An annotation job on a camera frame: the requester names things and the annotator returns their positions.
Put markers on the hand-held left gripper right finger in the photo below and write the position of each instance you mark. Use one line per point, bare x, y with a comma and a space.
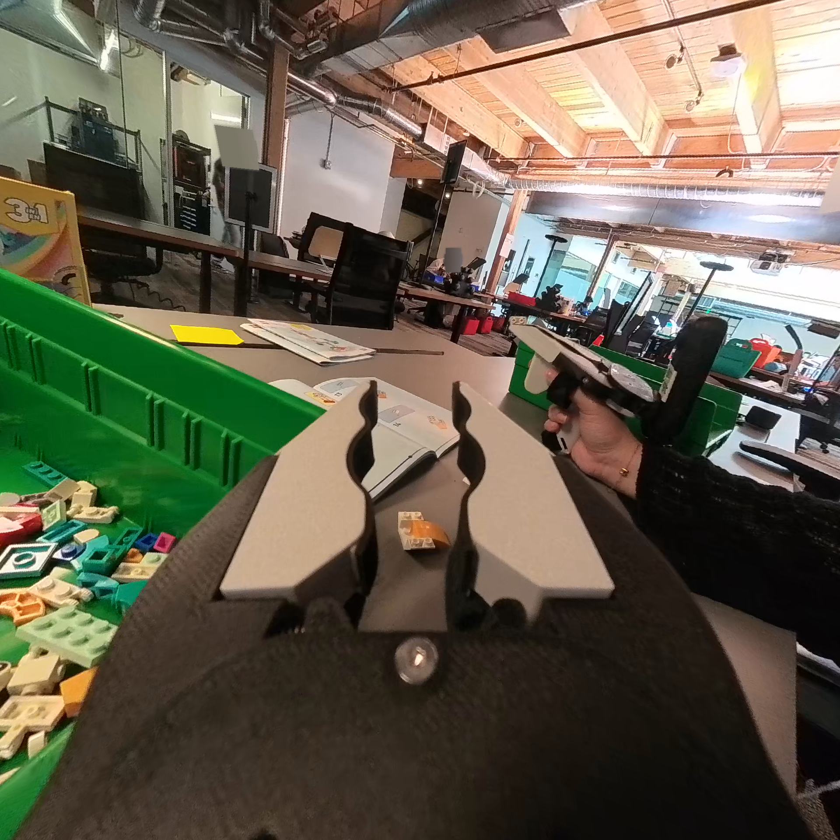
531, 518

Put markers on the monitor on black stand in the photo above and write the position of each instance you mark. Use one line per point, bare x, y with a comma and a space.
250, 193

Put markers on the orange and white lego assembly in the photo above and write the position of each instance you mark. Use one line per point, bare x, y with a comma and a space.
423, 533

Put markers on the yellow paper sheet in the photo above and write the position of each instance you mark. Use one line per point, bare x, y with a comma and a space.
207, 334

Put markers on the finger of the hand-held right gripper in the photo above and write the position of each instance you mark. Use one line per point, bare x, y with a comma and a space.
551, 344

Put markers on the long wooden desk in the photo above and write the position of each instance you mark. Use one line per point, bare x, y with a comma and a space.
157, 229

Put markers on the open instruction booklet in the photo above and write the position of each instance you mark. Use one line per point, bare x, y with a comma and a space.
407, 433

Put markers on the black pouch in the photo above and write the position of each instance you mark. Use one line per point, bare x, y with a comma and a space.
762, 417

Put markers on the closed instruction booklet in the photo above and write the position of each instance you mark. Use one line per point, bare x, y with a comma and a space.
308, 341

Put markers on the black mesh office chair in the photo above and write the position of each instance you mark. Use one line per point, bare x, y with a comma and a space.
367, 275

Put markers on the person's right hand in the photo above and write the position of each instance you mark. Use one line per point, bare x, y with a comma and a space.
604, 446

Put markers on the white ceiling device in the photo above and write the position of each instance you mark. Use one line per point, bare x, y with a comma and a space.
727, 64

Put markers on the green plastic bin with legos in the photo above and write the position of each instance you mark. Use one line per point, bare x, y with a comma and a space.
131, 407

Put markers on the metal storage rack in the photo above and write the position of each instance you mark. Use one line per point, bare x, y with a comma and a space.
95, 131

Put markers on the empty green plastic bin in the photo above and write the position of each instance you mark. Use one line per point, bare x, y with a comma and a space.
718, 413

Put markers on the thin black strip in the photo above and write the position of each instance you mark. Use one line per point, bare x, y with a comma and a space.
407, 352

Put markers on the hanging black monitor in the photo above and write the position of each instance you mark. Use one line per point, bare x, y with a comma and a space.
453, 161

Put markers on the person's right forearm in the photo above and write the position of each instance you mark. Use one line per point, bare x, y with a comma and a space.
735, 544

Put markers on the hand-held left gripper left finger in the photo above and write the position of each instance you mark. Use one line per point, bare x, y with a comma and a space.
302, 512

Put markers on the yellow lego set box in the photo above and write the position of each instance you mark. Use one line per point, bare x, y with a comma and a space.
39, 243

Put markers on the black chair armrest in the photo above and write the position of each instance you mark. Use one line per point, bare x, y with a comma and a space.
787, 459

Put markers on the pile of loose lego pieces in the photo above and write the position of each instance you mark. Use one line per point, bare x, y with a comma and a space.
65, 630

